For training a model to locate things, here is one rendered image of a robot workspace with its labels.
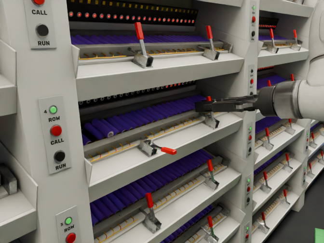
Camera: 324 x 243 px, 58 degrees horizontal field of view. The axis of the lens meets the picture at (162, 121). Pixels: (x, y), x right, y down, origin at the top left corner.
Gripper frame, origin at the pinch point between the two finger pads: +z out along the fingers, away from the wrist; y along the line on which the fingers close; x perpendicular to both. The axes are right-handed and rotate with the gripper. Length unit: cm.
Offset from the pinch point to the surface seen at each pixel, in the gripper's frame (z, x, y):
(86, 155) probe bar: 3.2, -2.8, -40.5
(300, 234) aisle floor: 1, -76, 66
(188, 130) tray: 1.5, -5.3, -9.0
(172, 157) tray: -0.7, -9.7, -19.7
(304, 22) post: -3, 26, 86
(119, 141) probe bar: 3.1, -2.2, -31.8
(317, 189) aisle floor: 7, -75, 119
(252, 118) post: -1.9, -8.6, 22.7
